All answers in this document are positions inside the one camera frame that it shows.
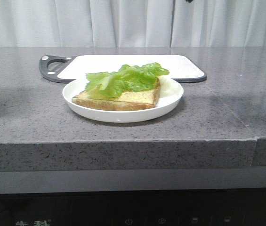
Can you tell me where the green lettuce leaf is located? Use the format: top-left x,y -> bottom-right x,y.
85,62 -> 169,100

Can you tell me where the bottom toasted bread slice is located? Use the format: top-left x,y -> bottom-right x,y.
72,79 -> 161,111

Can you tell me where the white round plate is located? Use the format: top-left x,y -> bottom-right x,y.
62,78 -> 184,123

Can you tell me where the white grey cutting board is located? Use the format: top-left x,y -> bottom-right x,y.
39,55 -> 207,83

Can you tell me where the white pleated curtain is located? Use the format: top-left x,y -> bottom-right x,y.
0,0 -> 266,48

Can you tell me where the black appliance control panel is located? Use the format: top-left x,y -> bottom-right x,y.
0,188 -> 266,226

